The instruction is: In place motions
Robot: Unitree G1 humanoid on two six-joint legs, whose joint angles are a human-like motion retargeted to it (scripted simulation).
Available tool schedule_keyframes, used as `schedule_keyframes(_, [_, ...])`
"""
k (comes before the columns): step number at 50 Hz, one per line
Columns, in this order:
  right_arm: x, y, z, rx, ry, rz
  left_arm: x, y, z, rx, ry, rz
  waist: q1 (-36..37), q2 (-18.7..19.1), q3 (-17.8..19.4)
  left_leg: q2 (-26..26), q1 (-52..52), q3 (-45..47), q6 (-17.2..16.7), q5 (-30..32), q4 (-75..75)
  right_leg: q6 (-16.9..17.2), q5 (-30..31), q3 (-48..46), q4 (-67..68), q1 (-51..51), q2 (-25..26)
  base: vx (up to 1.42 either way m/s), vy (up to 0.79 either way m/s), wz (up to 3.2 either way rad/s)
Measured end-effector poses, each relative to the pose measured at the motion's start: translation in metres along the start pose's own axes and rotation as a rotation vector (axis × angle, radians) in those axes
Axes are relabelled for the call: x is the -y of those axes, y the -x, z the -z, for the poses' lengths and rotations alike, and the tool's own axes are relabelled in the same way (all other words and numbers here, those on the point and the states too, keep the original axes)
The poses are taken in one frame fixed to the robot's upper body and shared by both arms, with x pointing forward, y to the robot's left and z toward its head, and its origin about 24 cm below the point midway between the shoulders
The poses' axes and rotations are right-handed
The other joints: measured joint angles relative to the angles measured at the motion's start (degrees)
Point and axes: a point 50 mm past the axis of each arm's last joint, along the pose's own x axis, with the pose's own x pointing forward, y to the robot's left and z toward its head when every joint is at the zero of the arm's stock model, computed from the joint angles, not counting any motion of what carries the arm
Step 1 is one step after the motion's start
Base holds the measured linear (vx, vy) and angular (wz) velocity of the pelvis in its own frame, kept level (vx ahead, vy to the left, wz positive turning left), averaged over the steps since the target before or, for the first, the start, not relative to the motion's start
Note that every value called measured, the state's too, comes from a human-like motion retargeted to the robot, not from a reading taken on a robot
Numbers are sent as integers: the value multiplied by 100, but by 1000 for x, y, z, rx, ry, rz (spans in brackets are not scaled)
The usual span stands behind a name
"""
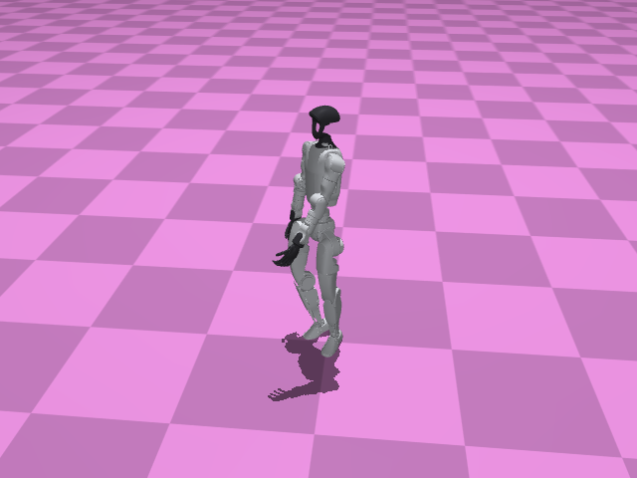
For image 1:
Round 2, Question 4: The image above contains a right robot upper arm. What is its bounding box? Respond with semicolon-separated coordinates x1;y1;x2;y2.
294;141;311;189

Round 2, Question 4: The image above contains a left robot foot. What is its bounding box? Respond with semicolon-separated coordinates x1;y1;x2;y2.
320;330;342;358

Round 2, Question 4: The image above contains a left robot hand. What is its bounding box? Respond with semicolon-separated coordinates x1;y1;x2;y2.
273;232;305;267

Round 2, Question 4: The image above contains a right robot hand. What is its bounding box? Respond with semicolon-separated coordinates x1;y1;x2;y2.
285;210;302;240

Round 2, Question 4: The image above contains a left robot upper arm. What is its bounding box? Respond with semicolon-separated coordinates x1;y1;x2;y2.
310;153;345;208

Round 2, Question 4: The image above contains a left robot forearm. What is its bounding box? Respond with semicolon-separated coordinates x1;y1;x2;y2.
295;198;327;245

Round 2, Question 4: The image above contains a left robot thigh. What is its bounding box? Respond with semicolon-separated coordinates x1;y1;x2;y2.
317;231;343;303

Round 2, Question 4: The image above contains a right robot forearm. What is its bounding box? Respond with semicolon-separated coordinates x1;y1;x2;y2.
291;186;307;219

